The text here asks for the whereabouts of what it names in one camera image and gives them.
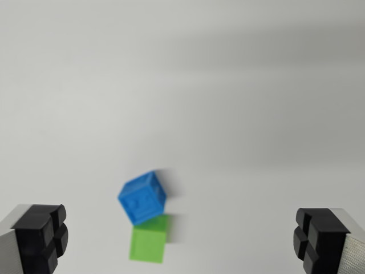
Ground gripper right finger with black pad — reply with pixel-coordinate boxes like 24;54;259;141
292;207;365;274

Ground blue rubber toy cube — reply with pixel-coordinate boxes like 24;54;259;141
117;170;168;227

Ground green rubber toy cube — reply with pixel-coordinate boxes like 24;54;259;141
128;213;173;264

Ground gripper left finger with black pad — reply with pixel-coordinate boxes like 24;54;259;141
0;203;70;274

